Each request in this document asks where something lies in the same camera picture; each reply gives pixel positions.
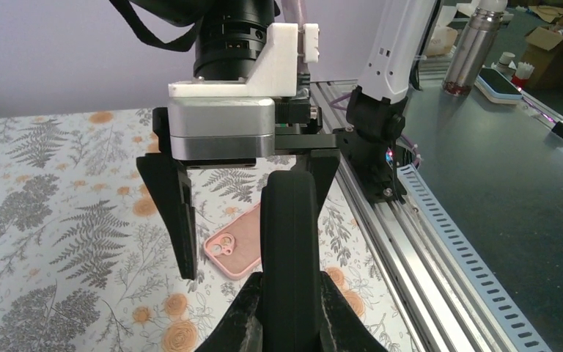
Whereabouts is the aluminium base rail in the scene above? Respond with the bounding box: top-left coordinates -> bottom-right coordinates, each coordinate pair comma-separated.
308,80 -> 554,352

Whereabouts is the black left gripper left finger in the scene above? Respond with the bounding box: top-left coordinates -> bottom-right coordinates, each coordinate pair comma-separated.
196,272 -> 263,352

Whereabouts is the black phone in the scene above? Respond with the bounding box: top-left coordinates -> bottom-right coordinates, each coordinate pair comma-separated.
261,171 -> 321,351

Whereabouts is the white slotted cable duct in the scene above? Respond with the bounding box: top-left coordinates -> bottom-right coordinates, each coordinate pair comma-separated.
398,166 -> 550,351

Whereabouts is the pink phone case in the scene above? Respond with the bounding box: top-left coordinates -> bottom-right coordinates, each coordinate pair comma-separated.
203,203 -> 261,280

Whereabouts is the steel thermos bottle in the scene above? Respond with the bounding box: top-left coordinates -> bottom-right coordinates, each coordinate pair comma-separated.
442,0 -> 507,96

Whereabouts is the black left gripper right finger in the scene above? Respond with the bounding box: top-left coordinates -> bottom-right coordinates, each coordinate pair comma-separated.
319,271 -> 387,352

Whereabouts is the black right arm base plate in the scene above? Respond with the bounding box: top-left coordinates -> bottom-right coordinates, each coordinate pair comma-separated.
333,128 -> 408,204

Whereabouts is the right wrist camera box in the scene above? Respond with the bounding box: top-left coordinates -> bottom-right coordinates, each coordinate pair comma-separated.
167,98 -> 276,161

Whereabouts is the cardboard box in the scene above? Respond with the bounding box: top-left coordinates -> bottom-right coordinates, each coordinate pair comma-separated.
520,26 -> 563,90

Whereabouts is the phone in blue case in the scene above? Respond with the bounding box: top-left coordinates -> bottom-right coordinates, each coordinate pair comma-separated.
475,67 -> 523,105

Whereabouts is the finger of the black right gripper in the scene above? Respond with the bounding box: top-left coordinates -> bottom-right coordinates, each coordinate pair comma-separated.
136,154 -> 197,280
291,148 -> 341,213

